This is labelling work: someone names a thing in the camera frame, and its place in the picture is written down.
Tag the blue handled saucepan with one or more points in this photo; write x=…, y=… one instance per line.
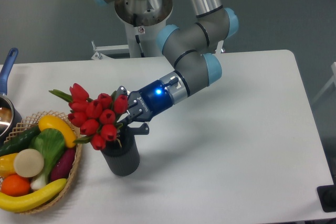
x=9, y=115

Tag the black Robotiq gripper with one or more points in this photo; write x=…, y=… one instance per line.
x=145, y=104

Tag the green cucumber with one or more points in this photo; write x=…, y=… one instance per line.
x=20, y=142

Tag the woven wicker basket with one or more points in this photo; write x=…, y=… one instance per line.
x=33, y=120

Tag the dark grey ribbed vase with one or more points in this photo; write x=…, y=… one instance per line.
x=125, y=160

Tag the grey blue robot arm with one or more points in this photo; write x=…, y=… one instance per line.
x=189, y=51

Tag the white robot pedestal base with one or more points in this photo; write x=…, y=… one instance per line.
x=147, y=31

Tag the red tulip bouquet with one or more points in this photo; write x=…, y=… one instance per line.
x=97, y=119

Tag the beige round disc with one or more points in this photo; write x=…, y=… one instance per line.
x=28, y=163

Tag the orange fruit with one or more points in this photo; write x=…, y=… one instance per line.
x=15, y=185

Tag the purple sweet potato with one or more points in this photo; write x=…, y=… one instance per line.
x=64, y=165

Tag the black device at edge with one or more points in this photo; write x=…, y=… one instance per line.
x=327, y=197

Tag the green bok choy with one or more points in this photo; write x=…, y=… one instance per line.
x=51, y=144

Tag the white frame at right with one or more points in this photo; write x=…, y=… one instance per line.
x=328, y=87

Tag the yellow pepper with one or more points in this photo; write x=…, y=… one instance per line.
x=7, y=165

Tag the yellow banana lower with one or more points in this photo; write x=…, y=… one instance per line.
x=32, y=200

